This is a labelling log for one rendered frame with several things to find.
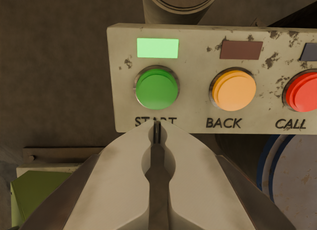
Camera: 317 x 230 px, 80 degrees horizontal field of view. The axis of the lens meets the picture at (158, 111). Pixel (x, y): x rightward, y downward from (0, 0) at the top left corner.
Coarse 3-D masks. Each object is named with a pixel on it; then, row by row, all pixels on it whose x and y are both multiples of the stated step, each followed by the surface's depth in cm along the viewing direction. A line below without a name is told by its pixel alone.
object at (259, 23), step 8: (304, 8) 52; (312, 8) 48; (288, 16) 58; (296, 16) 53; (304, 16) 49; (312, 16) 47; (256, 24) 75; (264, 24) 75; (272, 24) 66; (280, 24) 60; (288, 24) 55; (296, 24) 53; (304, 24) 51; (312, 24) 49
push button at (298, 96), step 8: (312, 72) 18; (296, 80) 18; (304, 80) 18; (312, 80) 18; (288, 88) 19; (296, 88) 18; (304, 88) 18; (312, 88) 18; (288, 96) 19; (296, 96) 18; (304, 96) 18; (312, 96) 18; (288, 104) 20; (296, 104) 19; (304, 104) 19; (312, 104) 19
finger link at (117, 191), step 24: (120, 144) 10; (144, 144) 10; (96, 168) 8; (120, 168) 8; (144, 168) 10; (96, 192) 7; (120, 192) 7; (144, 192) 7; (72, 216) 6; (96, 216) 6; (120, 216) 6; (144, 216) 7
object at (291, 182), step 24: (240, 144) 58; (264, 144) 47; (288, 144) 38; (312, 144) 38; (240, 168) 64; (264, 168) 40; (288, 168) 39; (312, 168) 39; (264, 192) 41; (288, 192) 39; (312, 192) 40; (288, 216) 40; (312, 216) 40
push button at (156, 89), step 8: (152, 72) 17; (160, 72) 17; (168, 72) 18; (144, 80) 17; (152, 80) 17; (160, 80) 17; (168, 80) 17; (136, 88) 18; (144, 88) 18; (152, 88) 18; (160, 88) 18; (168, 88) 18; (176, 88) 18; (144, 96) 18; (152, 96) 18; (160, 96) 18; (168, 96) 18; (176, 96) 18; (144, 104) 19; (152, 104) 18; (160, 104) 18; (168, 104) 18
